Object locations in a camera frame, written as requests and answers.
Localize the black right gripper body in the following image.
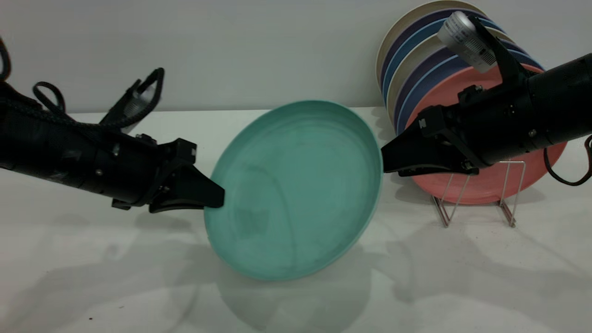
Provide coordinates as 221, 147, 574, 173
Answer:
418, 85, 506, 175

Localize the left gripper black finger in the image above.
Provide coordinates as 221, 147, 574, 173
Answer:
173, 165, 226, 209
148, 199, 207, 215

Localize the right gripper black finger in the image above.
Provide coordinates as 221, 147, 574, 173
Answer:
398, 161, 480, 178
381, 123, 463, 173

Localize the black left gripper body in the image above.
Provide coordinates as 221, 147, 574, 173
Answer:
111, 134, 197, 212

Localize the green round plate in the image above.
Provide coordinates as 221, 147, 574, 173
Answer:
203, 100, 384, 281

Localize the blue round plate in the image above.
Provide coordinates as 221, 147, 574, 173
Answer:
397, 48, 545, 137
382, 16, 505, 105

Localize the pink round plate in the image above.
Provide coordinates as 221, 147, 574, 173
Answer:
405, 62, 567, 205

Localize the dark purple round plate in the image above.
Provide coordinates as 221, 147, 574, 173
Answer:
393, 38, 528, 130
380, 8, 488, 93

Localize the beige round plate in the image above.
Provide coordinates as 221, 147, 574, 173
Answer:
387, 26, 515, 123
376, 0, 486, 88

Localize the metal wire plate rack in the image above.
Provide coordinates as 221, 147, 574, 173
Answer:
432, 160, 526, 228

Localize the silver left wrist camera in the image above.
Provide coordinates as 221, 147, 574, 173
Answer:
99, 79, 156, 130

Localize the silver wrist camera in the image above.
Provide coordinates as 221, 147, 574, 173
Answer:
99, 79, 156, 130
437, 12, 528, 88

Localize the black braided cable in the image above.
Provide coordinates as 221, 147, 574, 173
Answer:
32, 68, 166, 131

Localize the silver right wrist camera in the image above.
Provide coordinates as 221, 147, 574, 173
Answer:
437, 12, 528, 88

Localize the thin black cable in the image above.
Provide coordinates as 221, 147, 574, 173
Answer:
543, 134, 592, 187

